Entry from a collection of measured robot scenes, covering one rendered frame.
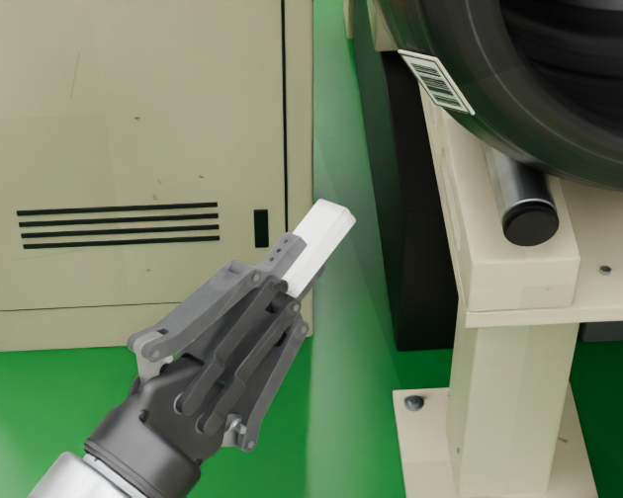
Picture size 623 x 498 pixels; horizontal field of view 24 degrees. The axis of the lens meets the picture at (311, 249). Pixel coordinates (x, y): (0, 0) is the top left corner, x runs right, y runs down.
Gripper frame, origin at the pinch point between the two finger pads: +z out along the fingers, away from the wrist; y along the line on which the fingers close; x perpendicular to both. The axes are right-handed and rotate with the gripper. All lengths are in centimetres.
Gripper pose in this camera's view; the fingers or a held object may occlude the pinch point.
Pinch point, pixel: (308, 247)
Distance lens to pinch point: 99.2
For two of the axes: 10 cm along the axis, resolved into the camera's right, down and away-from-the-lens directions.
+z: 6.0, -7.7, 2.4
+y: 5.0, 5.9, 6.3
